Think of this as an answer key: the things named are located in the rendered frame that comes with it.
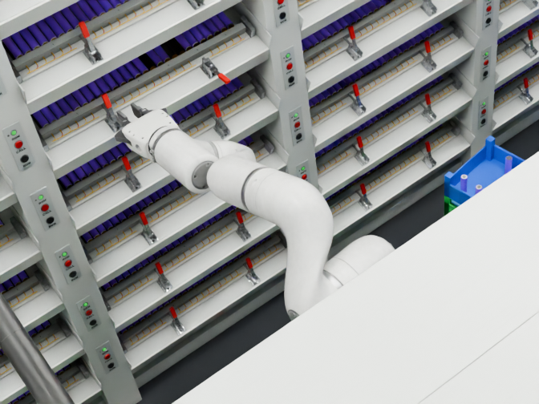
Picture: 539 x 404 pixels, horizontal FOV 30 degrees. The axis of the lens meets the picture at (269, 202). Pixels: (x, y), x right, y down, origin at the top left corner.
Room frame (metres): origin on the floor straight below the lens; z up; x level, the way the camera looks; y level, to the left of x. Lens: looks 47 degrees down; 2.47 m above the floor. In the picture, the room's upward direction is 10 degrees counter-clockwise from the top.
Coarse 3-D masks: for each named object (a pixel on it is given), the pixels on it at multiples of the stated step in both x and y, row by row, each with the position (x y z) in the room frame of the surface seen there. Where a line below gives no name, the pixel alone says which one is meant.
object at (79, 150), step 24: (216, 48) 1.94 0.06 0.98; (240, 48) 1.94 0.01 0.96; (264, 48) 1.94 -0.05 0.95; (192, 72) 1.88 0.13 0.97; (240, 72) 1.90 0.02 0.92; (168, 96) 1.82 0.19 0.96; (192, 96) 1.83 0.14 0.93; (48, 144) 1.70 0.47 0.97; (72, 144) 1.70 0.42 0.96; (96, 144) 1.70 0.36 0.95; (72, 168) 1.67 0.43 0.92
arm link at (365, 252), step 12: (360, 240) 1.14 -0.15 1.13; (372, 240) 1.13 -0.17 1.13; (384, 240) 1.13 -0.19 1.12; (348, 252) 1.11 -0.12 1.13; (360, 252) 1.10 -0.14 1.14; (372, 252) 1.10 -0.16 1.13; (384, 252) 1.10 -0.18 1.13; (336, 264) 1.09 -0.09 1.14; (348, 264) 1.08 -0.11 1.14; (360, 264) 1.08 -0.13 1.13; (372, 264) 1.08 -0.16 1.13; (336, 276) 1.06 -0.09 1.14; (348, 276) 1.06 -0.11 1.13
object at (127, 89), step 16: (224, 32) 1.96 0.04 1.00; (240, 32) 1.97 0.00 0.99; (192, 48) 1.92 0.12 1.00; (208, 48) 1.92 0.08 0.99; (176, 64) 1.88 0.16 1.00; (144, 80) 1.84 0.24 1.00; (112, 96) 1.80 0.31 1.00; (80, 112) 1.76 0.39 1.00; (48, 128) 1.72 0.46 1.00; (64, 128) 1.74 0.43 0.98
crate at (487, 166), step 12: (492, 144) 1.96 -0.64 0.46; (480, 156) 1.96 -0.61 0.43; (492, 156) 1.96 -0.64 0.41; (504, 156) 1.94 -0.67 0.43; (516, 156) 1.91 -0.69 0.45; (468, 168) 1.92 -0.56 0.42; (480, 168) 1.94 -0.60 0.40; (492, 168) 1.93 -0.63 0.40; (504, 168) 1.92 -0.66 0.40; (444, 180) 1.86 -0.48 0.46; (456, 180) 1.89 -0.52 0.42; (468, 180) 1.90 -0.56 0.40; (480, 180) 1.89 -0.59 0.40; (492, 180) 1.88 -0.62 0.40; (444, 192) 1.86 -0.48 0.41; (456, 192) 1.83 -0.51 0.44; (468, 192) 1.85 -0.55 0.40
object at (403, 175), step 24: (456, 120) 2.34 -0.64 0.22; (432, 144) 2.29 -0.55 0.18; (456, 144) 2.28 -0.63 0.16; (384, 168) 2.19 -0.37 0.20; (408, 168) 2.21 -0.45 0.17; (432, 168) 2.20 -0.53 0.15; (336, 192) 2.12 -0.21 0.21; (360, 192) 2.13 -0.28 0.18; (384, 192) 2.13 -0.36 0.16; (336, 216) 2.06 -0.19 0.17; (360, 216) 2.06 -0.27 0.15
